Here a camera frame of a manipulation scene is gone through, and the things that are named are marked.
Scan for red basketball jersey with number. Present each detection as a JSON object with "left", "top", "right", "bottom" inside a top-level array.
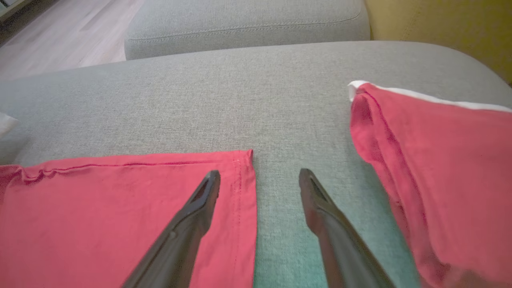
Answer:
[{"left": 0, "top": 149, "right": 258, "bottom": 288}]

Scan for wide yellow sofa backrest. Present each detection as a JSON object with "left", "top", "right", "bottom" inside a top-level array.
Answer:
[{"left": 364, "top": 0, "right": 512, "bottom": 85}]

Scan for medium grey sofa seat cushion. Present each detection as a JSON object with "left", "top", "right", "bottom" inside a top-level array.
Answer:
[{"left": 124, "top": 0, "right": 371, "bottom": 61}]

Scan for red shorts with white trim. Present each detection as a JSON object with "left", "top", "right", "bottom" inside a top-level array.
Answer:
[{"left": 347, "top": 80, "right": 512, "bottom": 288}]

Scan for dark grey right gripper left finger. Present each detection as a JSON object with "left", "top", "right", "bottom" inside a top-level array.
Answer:
[{"left": 122, "top": 170, "right": 221, "bottom": 288}]

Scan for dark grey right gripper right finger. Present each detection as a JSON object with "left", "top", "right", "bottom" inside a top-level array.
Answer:
[{"left": 299, "top": 168, "right": 397, "bottom": 288}]

